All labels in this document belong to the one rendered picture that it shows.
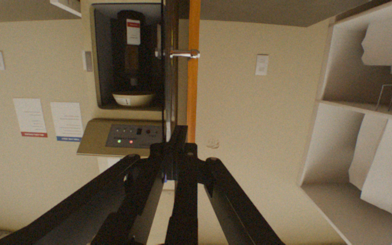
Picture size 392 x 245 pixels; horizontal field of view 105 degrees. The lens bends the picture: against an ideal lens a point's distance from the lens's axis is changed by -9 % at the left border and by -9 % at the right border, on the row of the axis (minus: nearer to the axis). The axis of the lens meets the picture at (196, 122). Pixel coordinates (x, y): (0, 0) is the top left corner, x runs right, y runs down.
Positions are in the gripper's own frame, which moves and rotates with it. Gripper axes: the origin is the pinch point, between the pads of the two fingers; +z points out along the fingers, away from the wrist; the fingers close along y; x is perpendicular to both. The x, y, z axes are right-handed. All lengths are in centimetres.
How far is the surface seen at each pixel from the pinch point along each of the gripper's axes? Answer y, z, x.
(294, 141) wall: 70, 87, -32
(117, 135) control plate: -25.0, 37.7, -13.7
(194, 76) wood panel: 0.7, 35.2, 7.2
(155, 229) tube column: -15, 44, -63
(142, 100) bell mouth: -19, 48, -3
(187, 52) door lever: -0.5, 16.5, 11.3
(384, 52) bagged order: 91, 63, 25
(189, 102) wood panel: -0.5, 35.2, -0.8
